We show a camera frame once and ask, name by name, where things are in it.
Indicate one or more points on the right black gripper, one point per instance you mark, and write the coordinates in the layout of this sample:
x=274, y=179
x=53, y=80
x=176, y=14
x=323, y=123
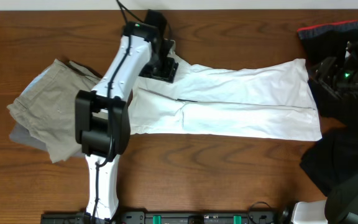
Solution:
x=330, y=66

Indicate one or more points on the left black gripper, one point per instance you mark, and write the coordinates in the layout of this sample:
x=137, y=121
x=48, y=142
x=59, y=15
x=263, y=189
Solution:
x=168, y=74

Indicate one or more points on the white printed t-shirt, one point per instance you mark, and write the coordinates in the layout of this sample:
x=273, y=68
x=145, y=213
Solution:
x=272, y=102

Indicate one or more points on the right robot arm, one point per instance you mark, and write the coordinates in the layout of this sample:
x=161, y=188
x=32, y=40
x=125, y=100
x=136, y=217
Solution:
x=339, y=206

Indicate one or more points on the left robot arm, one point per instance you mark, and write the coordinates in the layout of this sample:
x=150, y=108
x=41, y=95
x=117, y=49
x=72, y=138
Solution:
x=101, y=115

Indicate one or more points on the black garment red trim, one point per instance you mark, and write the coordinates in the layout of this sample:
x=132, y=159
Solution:
x=334, y=158

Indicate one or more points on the folded khaki trousers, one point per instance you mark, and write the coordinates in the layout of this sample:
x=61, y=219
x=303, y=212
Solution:
x=50, y=98

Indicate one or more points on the folded grey garment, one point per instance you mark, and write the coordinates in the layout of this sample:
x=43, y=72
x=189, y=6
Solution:
x=58, y=141

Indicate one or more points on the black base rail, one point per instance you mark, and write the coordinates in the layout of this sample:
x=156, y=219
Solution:
x=258, y=217

